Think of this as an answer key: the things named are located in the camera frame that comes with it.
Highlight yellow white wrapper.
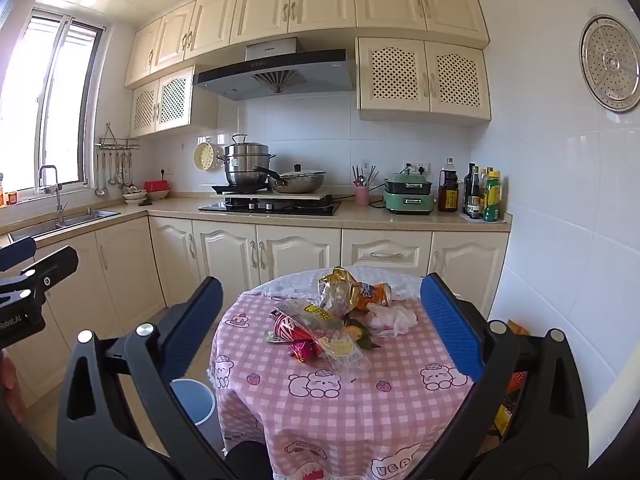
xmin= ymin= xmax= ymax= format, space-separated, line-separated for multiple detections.
xmin=320 ymin=337 xmax=361 ymax=366

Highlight clear bag yellow label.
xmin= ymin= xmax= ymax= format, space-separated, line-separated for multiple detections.
xmin=272 ymin=300 xmax=373 ymax=376

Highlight tangerine peel with leaf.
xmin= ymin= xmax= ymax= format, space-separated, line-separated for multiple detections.
xmin=347 ymin=324 xmax=381 ymax=352

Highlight orange snack bag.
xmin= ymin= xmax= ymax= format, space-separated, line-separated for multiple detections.
xmin=350 ymin=282 xmax=394 ymax=314

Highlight steel steamer pot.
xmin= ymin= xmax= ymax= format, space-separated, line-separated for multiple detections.
xmin=216 ymin=134 xmax=277 ymax=187

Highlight white plastic bag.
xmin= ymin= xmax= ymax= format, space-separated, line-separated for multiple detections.
xmin=361 ymin=304 xmax=419 ymax=339

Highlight dark rounded object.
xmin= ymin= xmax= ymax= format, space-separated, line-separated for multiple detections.
xmin=223 ymin=439 xmax=275 ymax=480

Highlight round steel steamer tray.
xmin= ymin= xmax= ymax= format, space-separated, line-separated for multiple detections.
xmin=580 ymin=15 xmax=640 ymax=112

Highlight pink checked tablecloth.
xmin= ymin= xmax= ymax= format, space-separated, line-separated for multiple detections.
xmin=207 ymin=287 xmax=476 ymax=480

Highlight steel kitchen faucet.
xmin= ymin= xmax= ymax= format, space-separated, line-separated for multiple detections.
xmin=37 ymin=165 xmax=68 ymax=226

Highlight cream perforated colander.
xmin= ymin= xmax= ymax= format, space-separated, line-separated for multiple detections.
xmin=193 ymin=141 xmax=226 ymax=171

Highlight green yellow-cap bottle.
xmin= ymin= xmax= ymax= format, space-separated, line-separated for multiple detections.
xmin=482 ymin=170 xmax=502 ymax=222

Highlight red striped wrapper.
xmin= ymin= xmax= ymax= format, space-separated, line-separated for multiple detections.
xmin=270 ymin=310 xmax=321 ymax=344

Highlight crinkled clear plastic bag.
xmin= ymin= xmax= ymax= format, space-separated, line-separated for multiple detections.
xmin=318 ymin=277 xmax=353 ymax=322

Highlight magenta foil wrapper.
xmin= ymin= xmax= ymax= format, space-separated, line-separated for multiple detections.
xmin=289 ymin=340 xmax=321 ymax=364

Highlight grey range hood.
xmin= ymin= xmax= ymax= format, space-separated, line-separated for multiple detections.
xmin=192 ymin=37 xmax=357 ymax=102

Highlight dark glass bottle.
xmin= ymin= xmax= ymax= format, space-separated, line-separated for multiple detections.
xmin=462 ymin=162 xmax=481 ymax=216
xmin=472 ymin=166 xmax=489 ymax=218

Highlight bundle of chopsticks and spoons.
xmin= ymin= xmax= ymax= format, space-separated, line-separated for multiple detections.
xmin=351 ymin=162 xmax=379 ymax=188

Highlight steel wok with lid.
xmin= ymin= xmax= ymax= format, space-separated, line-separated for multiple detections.
xmin=252 ymin=163 xmax=327 ymax=195

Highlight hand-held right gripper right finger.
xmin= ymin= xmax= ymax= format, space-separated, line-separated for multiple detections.
xmin=420 ymin=272 xmax=589 ymax=480

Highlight beige kitchen countertop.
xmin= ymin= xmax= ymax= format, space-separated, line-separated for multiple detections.
xmin=0 ymin=192 xmax=513 ymax=251

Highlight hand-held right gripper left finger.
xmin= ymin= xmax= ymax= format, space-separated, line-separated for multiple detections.
xmin=56 ymin=276 xmax=226 ymax=480

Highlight large brown oil bottle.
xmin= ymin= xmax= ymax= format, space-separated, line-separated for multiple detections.
xmin=438 ymin=157 xmax=461 ymax=212

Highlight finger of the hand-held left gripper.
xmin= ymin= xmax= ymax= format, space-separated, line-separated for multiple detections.
xmin=0 ymin=246 xmax=80 ymax=306
xmin=0 ymin=236 xmax=38 ymax=273

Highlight sliding window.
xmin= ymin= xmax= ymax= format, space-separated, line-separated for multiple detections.
xmin=0 ymin=7 xmax=106 ymax=196

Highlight white bottle tray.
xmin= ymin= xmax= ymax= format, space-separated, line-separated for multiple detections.
xmin=459 ymin=211 xmax=507 ymax=224

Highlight hanging utensil rack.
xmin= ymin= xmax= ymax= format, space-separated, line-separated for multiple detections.
xmin=95 ymin=147 xmax=138 ymax=197

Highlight light blue waste bucket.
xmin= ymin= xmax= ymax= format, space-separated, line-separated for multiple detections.
xmin=170 ymin=379 xmax=217 ymax=427

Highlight cream lattice door cabinet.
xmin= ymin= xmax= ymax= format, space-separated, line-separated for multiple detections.
xmin=355 ymin=36 xmax=492 ymax=128
xmin=130 ymin=65 xmax=219 ymax=139

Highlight cream upper wall cabinets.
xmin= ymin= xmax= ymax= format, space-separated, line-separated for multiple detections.
xmin=123 ymin=0 xmax=491 ymax=90

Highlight steel double sink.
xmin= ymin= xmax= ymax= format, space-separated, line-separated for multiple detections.
xmin=7 ymin=208 xmax=122 ymax=242

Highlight black glass gas hob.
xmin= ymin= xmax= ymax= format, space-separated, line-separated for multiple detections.
xmin=198 ymin=195 xmax=342 ymax=217

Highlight green electric cooker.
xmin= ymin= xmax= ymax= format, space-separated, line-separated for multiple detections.
xmin=382 ymin=172 xmax=435 ymax=216

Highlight gold foil wrapper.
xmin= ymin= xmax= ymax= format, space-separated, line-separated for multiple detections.
xmin=327 ymin=266 xmax=363 ymax=311

